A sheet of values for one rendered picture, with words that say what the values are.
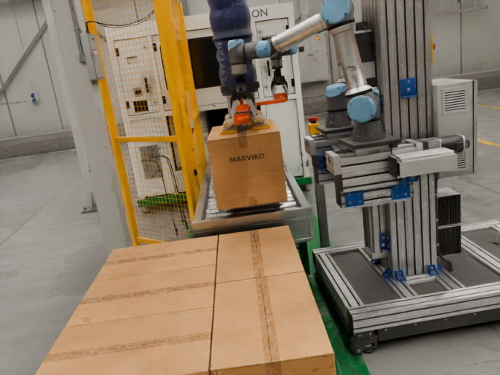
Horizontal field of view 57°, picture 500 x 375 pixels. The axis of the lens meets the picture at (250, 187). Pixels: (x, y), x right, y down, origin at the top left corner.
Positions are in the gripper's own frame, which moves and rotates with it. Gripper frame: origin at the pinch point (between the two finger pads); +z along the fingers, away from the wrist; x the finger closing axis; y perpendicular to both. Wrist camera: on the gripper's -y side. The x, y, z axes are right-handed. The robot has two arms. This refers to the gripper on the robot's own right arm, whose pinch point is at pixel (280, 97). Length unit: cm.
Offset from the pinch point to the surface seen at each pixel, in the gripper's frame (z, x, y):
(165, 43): -45, -71, -18
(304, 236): 76, 0, 58
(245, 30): -43, -18, 37
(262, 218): 61, -23, 59
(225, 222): 60, -45, 59
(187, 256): 64, -64, 91
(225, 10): -55, -27, 39
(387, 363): 118, 26, 123
